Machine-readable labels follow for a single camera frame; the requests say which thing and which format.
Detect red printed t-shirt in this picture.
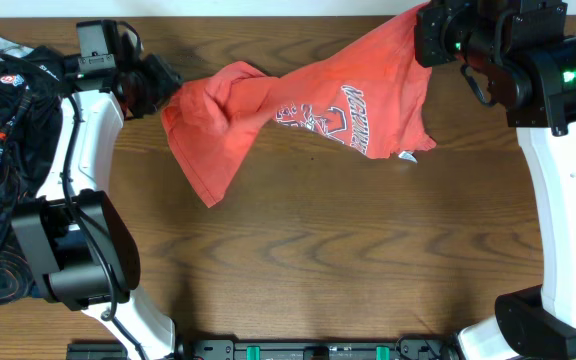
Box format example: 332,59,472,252
161,8,436,207

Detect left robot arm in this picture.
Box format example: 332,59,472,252
12,54,187,359

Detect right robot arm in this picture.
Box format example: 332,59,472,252
415,0,576,359

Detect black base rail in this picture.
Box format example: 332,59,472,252
65,339,462,360

